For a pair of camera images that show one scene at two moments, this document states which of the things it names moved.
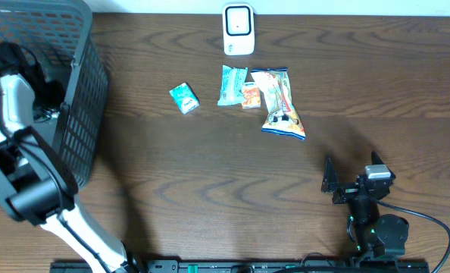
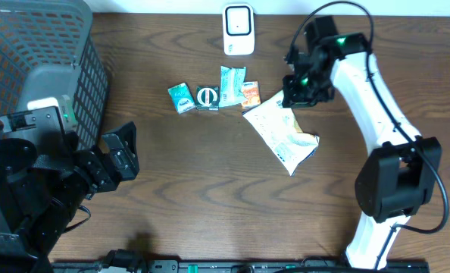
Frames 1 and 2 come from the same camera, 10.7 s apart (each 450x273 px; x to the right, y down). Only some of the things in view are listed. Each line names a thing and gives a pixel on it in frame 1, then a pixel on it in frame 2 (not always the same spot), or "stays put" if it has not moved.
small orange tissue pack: [251, 98] stays put
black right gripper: [345, 190] → [292, 95]
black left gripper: [43, 91] → [106, 167]
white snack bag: [283, 117] → [277, 125]
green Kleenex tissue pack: [232, 86] stays put
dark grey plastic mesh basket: [63, 34] stays put
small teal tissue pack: [184, 98] stays put
